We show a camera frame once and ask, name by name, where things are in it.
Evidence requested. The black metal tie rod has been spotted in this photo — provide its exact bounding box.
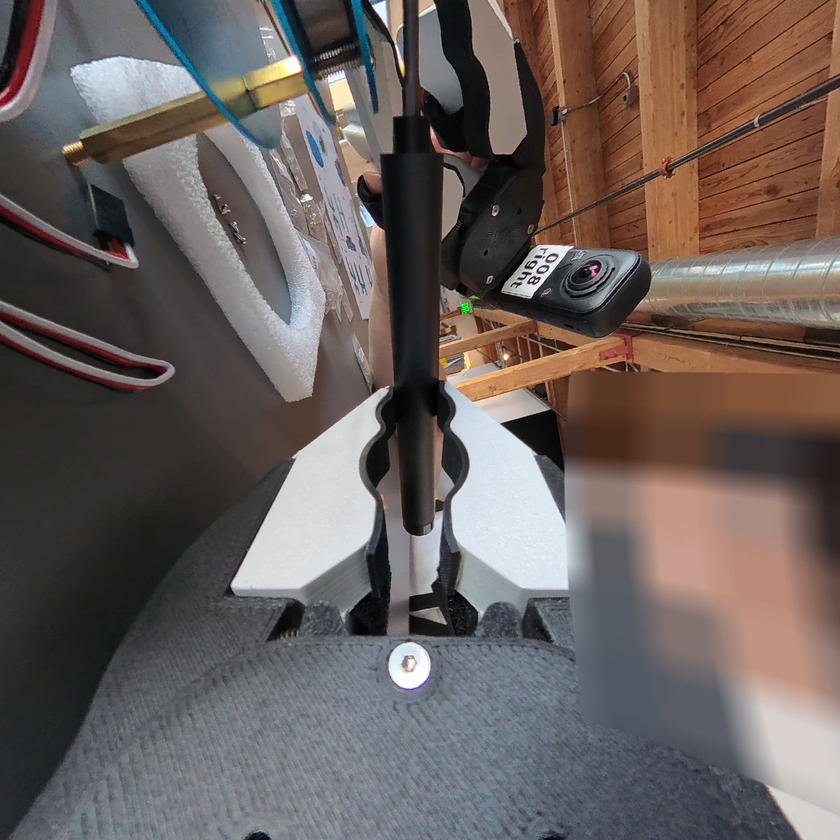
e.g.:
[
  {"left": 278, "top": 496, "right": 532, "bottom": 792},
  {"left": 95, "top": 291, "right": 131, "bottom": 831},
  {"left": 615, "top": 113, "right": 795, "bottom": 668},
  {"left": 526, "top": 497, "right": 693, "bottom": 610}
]
[{"left": 532, "top": 75, "right": 840, "bottom": 237}]

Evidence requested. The wooden railing beam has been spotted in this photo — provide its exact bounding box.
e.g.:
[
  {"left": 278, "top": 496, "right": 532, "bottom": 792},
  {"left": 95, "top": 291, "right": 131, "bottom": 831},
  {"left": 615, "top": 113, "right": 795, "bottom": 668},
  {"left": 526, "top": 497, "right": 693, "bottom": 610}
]
[{"left": 440, "top": 322, "right": 631, "bottom": 403}]

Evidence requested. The person's right hand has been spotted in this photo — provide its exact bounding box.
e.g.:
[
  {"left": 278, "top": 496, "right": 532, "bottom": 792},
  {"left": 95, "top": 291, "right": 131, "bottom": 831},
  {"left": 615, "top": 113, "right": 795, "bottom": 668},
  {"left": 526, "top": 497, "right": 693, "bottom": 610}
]
[{"left": 428, "top": 123, "right": 490, "bottom": 170}]

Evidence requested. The person's right forearm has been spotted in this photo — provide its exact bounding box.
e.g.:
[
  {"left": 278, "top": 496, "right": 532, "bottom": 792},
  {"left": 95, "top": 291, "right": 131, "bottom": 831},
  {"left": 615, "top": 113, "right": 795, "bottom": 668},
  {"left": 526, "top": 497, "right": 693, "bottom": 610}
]
[{"left": 367, "top": 223, "right": 396, "bottom": 396}]

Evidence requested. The blue toy robot arm base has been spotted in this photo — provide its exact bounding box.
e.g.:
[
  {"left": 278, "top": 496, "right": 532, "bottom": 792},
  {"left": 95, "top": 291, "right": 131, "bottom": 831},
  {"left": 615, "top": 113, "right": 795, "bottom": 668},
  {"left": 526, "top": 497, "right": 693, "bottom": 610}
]
[{"left": 62, "top": 0, "right": 395, "bottom": 168}]

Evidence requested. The black wrist band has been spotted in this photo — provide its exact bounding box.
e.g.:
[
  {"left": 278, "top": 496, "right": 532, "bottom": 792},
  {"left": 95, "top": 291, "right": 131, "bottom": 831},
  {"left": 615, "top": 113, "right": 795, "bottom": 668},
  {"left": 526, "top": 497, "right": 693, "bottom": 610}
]
[{"left": 357, "top": 172, "right": 386, "bottom": 229}]

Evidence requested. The pile of small screw bags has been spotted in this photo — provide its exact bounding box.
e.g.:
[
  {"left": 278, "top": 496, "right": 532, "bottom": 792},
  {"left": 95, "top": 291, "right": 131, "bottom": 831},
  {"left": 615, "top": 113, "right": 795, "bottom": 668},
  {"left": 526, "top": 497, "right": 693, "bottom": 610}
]
[{"left": 272, "top": 98, "right": 345, "bottom": 316}]

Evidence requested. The red white servo cable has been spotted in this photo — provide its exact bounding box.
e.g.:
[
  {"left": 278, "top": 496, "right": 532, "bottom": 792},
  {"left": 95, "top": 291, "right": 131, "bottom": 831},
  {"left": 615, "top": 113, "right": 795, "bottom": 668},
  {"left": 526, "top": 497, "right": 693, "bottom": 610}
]
[{"left": 0, "top": 0, "right": 177, "bottom": 395}]

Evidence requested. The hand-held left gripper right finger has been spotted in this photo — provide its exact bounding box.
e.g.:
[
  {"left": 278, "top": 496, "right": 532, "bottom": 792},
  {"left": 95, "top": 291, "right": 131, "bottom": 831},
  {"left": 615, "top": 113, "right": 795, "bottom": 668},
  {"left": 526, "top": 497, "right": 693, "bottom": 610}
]
[{"left": 433, "top": 384, "right": 571, "bottom": 619}]

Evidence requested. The printed instruction sheet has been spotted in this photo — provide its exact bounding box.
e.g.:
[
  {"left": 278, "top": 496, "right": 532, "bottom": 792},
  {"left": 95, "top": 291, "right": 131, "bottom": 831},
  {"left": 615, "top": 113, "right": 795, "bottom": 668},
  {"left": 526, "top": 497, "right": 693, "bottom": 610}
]
[{"left": 292, "top": 98, "right": 375, "bottom": 322}]

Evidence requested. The black electric screwdriver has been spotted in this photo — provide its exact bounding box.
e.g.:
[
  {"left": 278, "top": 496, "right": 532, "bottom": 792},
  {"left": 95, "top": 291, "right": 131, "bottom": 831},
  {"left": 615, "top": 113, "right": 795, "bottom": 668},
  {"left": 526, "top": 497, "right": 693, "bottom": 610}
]
[{"left": 381, "top": 0, "right": 442, "bottom": 536}]

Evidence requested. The silver air duct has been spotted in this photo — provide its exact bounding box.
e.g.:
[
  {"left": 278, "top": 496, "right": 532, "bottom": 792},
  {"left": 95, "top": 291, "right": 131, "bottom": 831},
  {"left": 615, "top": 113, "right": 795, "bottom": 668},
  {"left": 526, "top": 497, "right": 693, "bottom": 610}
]
[{"left": 623, "top": 236, "right": 840, "bottom": 342}]

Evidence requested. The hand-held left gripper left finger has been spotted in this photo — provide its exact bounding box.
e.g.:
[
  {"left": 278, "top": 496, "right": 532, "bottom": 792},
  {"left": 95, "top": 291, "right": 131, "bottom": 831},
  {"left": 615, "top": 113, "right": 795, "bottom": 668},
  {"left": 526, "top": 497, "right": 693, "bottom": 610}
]
[{"left": 231, "top": 386, "right": 395, "bottom": 621}]

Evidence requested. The white shirt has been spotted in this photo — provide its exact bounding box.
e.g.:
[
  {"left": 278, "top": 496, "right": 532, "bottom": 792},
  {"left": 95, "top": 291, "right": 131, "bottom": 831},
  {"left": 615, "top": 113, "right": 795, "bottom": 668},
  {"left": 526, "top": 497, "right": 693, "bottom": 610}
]
[{"left": 392, "top": 525, "right": 840, "bottom": 840}]

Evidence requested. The white foam frame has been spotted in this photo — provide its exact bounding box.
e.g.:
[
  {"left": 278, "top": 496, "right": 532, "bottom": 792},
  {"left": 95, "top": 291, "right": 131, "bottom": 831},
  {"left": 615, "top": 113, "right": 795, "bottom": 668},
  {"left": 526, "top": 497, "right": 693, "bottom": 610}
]
[{"left": 71, "top": 56, "right": 327, "bottom": 403}]

